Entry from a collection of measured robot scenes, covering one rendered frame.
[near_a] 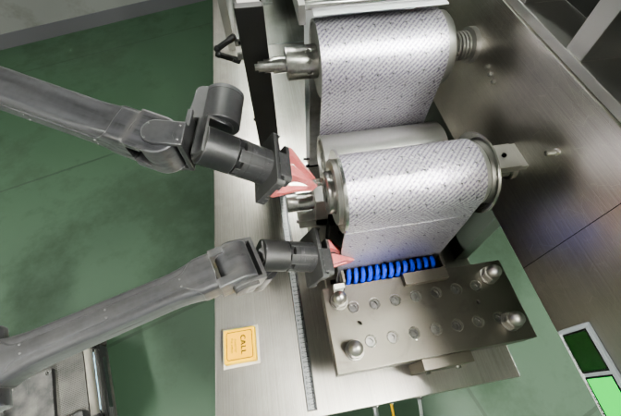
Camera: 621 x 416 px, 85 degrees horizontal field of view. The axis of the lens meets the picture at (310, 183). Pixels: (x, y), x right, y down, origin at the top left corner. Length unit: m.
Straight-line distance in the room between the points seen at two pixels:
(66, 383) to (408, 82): 1.62
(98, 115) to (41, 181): 2.17
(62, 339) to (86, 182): 1.97
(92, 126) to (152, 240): 1.61
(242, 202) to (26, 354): 0.59
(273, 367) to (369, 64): 0.66
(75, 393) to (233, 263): 1.26
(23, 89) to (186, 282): 0.35
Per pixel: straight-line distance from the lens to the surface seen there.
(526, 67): 0.68
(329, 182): 0.55
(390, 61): 0.66
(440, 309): 0.78
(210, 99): 0.52
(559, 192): 0.65
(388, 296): 0.76
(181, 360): 1.85
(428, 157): 0.58
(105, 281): 2.12
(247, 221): 0.97
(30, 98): 0.61
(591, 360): 0.69
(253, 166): 0.50
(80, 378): 1.75
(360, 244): 0.66
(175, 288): 0.58
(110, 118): 0.53
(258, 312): 0.88
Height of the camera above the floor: 1.75
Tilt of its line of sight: 56 degrees down
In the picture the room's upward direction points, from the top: straight up
